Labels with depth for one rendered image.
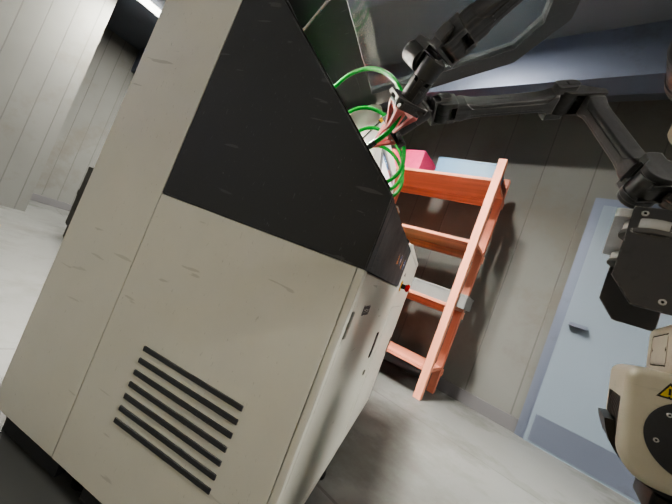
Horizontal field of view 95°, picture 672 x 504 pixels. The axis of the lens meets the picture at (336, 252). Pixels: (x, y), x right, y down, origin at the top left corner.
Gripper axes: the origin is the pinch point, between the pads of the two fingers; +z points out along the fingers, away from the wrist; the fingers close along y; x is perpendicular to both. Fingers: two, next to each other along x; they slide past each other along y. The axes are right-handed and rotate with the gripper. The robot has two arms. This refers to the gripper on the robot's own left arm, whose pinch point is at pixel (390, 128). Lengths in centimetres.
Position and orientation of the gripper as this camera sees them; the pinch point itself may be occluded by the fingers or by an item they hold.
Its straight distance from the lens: 97.1
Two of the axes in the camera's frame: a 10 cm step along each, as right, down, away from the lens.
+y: -8.6, -1.4, -4.9
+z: -4.6, 6.1, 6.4
